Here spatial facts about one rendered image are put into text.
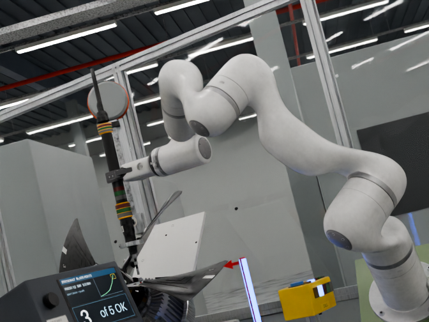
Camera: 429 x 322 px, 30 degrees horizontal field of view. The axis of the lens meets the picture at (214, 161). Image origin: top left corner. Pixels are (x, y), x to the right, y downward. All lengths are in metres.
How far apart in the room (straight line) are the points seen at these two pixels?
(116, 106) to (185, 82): 1.30
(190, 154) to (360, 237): 0.62
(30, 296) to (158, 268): 1.27
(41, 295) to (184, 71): 0.64
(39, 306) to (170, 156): 0.86
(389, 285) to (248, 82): 0.59
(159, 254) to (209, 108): 1.07
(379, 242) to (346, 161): 0.19
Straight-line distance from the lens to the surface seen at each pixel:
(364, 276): 2.16
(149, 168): 2.24
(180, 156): 2.18
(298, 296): 2.33
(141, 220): 2.92
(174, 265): 2.64
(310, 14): 2.83
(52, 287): 1.49
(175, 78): 1.85
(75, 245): 2.60
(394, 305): 2.04
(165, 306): 2.41
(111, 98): 3.10
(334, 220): 1.74
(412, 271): 1.95
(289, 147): 1.75
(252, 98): 1.80
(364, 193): 1.76
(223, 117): 1.74
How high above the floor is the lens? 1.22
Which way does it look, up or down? 6 degrees up
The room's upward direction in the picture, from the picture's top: 14 degrees counter-clockwise
